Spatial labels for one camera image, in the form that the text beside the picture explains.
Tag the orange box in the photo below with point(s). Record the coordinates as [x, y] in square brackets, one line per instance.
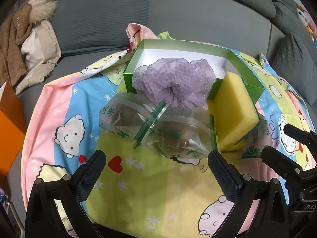
[10, 133]

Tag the yellow sponge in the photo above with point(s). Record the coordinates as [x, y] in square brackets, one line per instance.
[232, 111]

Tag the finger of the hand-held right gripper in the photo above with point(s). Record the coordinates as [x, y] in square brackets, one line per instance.
[279, 160]
[301, 136]

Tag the grey sofa cushion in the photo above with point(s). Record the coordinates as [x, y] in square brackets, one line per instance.
[294, 62]
[99, 17]

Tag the green cardboard box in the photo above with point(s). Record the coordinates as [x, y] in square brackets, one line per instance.
[244, 79]

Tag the beige fur-hooded jacket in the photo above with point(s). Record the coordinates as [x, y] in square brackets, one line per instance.
[39, 47]

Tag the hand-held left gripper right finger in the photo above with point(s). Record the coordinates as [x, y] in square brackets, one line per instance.
[215, 163]

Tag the colourful plush toy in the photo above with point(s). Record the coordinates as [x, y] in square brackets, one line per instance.
[305, 17]

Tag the grey sofa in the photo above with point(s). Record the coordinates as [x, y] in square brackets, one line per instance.
[193, 10]

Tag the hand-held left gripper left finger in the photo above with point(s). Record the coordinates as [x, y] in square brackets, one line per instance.
[98, 162]

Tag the purple mesh bath loofah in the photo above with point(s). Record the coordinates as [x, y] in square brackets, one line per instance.
[173, 79]

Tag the cartoon printed bed sheet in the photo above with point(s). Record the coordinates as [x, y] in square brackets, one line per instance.
[138, 191]

